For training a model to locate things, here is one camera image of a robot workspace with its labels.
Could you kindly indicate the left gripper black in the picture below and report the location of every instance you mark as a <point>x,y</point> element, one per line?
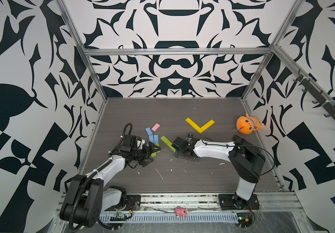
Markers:
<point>147,153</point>

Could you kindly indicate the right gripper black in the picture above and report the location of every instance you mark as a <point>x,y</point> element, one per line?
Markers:
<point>177,155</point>

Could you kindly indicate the yellow block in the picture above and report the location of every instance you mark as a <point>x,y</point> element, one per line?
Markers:
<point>207,125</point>
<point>194,125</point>

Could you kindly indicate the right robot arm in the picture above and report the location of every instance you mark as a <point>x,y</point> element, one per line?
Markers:
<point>247,159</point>

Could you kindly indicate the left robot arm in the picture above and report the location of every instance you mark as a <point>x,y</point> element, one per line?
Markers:
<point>86,196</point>

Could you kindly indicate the light blue block lower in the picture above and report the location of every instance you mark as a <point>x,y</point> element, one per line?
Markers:
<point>154,139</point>

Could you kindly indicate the light blue block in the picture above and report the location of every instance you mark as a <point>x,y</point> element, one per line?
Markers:
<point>149,131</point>
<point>154,139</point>

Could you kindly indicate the light blue block top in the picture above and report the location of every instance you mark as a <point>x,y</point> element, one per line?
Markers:
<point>149,131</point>

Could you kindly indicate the pink block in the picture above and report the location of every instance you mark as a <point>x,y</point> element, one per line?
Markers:
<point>155,127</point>

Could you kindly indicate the pink pig toy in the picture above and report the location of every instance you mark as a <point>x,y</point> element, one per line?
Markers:
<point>181,212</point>

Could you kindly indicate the orange plush toy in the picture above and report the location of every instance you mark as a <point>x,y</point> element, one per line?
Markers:
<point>247,124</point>

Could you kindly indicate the circuit board right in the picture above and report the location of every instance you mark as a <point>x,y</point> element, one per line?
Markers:
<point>244,221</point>

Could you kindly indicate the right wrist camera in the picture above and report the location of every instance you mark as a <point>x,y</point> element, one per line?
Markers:
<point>189,138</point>

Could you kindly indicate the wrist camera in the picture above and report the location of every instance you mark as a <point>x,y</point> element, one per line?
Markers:
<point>139,143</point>
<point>189,138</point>

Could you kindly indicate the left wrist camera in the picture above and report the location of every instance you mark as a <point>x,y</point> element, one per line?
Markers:
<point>139,143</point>

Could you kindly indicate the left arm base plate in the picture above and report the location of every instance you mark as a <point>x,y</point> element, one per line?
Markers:
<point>131,202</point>

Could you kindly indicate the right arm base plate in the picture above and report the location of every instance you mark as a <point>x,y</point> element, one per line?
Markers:
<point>234,202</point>

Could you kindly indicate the white cable duct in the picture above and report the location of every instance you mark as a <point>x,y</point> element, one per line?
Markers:
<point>139,218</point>

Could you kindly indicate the black hook rail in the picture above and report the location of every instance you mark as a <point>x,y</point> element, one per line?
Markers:
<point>321,97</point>

